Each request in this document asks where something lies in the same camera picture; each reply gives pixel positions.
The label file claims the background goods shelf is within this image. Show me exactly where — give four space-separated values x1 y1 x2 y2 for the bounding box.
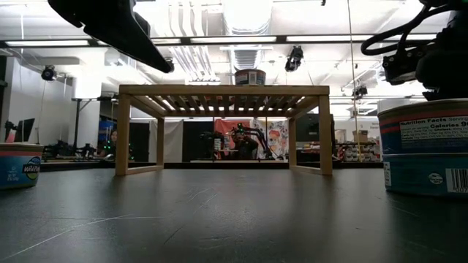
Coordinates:
334 142 383 162

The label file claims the blue storage bin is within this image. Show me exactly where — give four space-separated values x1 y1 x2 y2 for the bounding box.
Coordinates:
98 119 115 142

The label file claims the orange backdrop cloth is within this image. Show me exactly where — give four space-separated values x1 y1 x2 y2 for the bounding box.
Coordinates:
214 118 252 161

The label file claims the wooden slatted shelf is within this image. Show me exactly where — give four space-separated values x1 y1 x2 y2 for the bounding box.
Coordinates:
115 84 333 177

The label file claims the person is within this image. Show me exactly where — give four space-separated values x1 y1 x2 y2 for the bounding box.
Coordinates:
108 129 118 158
233 129 259 161

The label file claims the black cabinet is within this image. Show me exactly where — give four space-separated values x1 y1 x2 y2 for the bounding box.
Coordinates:
295 113 335 147

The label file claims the black camera cable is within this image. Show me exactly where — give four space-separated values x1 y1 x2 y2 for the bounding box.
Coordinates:
361 2 453 57

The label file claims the white panel on stand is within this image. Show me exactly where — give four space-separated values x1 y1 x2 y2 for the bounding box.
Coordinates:
71 75 103 100

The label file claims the yellow hanging cord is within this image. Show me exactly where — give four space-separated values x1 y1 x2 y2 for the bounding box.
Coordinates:
346 0 363 162

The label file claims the white curtain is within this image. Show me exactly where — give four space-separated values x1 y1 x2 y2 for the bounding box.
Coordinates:
148 119 184 163

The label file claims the round silver ventilation duct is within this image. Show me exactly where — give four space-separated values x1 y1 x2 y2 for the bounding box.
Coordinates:
222 0 274 37

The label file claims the cardboard box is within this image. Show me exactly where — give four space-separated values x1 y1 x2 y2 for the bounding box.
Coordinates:
352 129 369 144

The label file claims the ceiling light tube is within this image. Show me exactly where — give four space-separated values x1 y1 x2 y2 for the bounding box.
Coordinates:
4 39 90 47
151 38 182 46
382 33 438 41
189 36 278 44
286 34 374 42

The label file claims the black monitor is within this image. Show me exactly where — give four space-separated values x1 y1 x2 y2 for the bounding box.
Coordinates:
4 117 37 144

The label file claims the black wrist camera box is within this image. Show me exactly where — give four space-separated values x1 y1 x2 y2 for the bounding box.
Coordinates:
382 45 428 86

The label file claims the blue pink label salmon can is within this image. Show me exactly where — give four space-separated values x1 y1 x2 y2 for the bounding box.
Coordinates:
377 99 468 156
234 68 267 86
0 142 45 191

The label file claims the background table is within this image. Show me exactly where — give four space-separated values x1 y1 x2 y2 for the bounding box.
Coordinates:
189 159 290 164

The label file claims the illustrated white poster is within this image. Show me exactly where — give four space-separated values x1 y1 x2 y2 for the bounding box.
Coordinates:
250 118 290 159

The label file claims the teal label tin can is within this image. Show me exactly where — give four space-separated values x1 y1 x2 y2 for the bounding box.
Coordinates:
382 152 468 199

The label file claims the black stand pole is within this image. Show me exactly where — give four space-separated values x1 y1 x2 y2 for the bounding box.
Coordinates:
71 96 97 140

